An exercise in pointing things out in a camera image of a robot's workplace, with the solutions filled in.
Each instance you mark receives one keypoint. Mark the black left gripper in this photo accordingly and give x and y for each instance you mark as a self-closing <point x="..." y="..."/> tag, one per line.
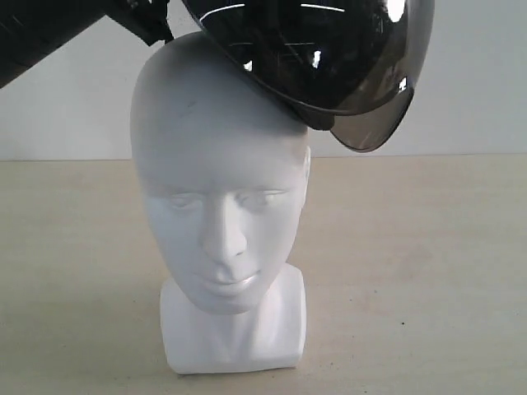
<point x="145" y="19"/>

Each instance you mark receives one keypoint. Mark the black helmet with visor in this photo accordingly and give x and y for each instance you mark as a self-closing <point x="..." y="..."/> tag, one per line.
<point x="350" y="67"/>

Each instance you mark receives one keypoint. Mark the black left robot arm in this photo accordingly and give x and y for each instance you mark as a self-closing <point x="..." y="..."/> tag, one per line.
<point x="31" y="30"/>

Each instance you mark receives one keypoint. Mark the white mannequin head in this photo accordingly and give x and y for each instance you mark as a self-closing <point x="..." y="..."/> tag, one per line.
<point x="223" y="169"/>

